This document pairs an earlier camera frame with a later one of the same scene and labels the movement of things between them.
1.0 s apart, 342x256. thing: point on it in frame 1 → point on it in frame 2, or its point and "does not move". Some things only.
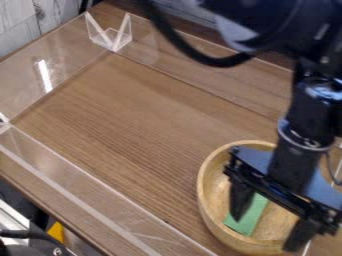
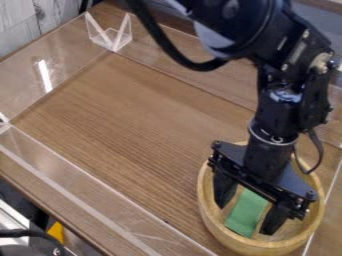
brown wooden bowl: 269,237 does not move
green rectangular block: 246,222 does not move
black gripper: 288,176 → 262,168
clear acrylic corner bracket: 111,39 does not move
